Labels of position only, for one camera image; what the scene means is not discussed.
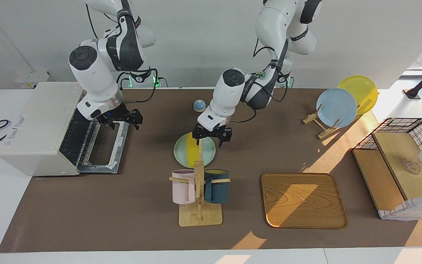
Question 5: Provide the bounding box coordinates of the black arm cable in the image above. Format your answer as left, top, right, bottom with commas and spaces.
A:
118, 68, 159, 104
229, 62, 289, 124

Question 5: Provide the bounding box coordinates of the yellow plate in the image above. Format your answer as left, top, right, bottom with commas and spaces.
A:
337, 75, 378, 116

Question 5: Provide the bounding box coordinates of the dark blue mug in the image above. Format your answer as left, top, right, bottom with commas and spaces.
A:
204, 169, 229, 204

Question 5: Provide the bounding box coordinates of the oven door with handle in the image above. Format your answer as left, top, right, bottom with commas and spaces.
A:
77, 119, 129, 174

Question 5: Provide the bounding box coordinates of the pink mug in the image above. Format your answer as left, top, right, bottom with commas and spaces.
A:
171, 169, 197, 205

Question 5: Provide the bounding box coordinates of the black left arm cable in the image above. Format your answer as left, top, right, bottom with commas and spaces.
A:
229, 62, 289, 124

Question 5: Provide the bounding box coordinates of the white checked cloth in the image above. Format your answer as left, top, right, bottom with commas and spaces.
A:
378, 193, 422, 221

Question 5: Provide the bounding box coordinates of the small clear glass object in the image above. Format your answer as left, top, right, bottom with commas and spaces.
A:
403, 160, 421, 175

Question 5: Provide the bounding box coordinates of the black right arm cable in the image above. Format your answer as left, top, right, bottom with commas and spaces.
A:
118, 68, 159, 104

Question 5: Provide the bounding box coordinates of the small white box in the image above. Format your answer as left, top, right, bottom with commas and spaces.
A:
15, 71, 55, 89

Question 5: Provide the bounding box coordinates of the wooden mug rack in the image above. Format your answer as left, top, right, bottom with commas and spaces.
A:
169, 139, 230, 227

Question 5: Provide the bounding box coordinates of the brown table mat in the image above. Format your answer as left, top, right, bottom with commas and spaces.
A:
0, 88, 422, 253

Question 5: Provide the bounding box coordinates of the square wooden tray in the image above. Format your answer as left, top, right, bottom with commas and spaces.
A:
261, 172, 348, 229

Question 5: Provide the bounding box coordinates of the light wooden shelf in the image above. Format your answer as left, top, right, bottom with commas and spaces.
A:
352, 132, 422, 211

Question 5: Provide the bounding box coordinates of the wooden plate rack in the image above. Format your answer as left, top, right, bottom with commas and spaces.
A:
302, 106, 343, 139

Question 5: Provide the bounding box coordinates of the yellow corn cob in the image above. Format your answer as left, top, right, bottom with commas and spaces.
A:
186, 132, 200, 167

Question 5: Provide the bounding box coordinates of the white toaster oven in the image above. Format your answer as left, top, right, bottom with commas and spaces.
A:
0, 81, 100, 176

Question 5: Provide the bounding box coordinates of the pale green plate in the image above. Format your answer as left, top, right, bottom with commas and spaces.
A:
174, 132, 216, 169

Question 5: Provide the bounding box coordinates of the light blue plate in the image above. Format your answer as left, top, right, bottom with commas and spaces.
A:
316, 88, 358, 128

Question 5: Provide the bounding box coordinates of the metal oven wire rack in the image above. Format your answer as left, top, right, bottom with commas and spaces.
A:
60, 119, 100, 165

